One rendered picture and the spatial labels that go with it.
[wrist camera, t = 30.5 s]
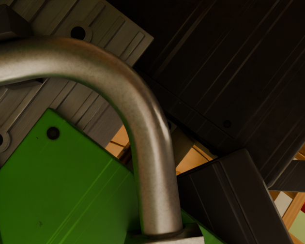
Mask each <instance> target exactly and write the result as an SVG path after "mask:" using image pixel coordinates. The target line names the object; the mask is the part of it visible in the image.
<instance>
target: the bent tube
mask: <svg viewBox="0 0 305 244"><path fill-rule="evenodd" d="M43 77H56V78H63V79H68V80H71V81H75V82H77V83H80V84H82V85H84V86H86V87H88V88H90V89H92V90H93V91H95V92H96V93H98V94H99V95H101V96H102V97H103V98H104V99H105V100H106V101H107V102H108V103H109V104H110V105H111V106H112V107H113V108H114V110H115V111H116V112H117V114H118V115H119V117H120V119H121V121H122V123H123V125H124V127H125V129H126V131H127V134H128V138H129V141H130V146H131V153H132V161H133V168H134V176H135V184H136V192H137V202H138V210H139V218H140V225H141V229H140V230H132V231H127V233H126V237H125V240H124V244H205V242H204V236H203V234H202V232H201V229H200V227H199V225H198V223H189V224H183V223H182V215H181V207H180V200H179V192H178V184H177V176H176V169H175V161H174V153H173V146H172V139H171V134H170V130H169V126H168V122H167V120H166V117H165V114H164V112H163V110H162V108H161V105H160V103H159V102H158V100H157V98H156V96H155V95H154V93H153V91H152V90H151V88H150V87H149V86H148V84H147V83H146V82H145V81H144V79H143V78H142V77H141V76H140V75H139V74H138V73H137V72H136V71H135V70H134V69H133V68H132V67H131V66H130V65H128V64H127V63H126V62H125V61H123V60H122V59H121V58H119V57H117V56H116V55H114V54H113V53H111V52H109V51H108V50H106V49H104V48H102V47H100V46H97V45H95V44H92V43H89V42H87V41H83V40H80V39H76V38H71V37H66V36H56V35H40V36H30V37H24V38H19V39H15V40H10V41H6V42H2V43H0V86H3V85H8V84H12V83H17V82H21V81H26V80H30V79H35V78H43Z"/></svg>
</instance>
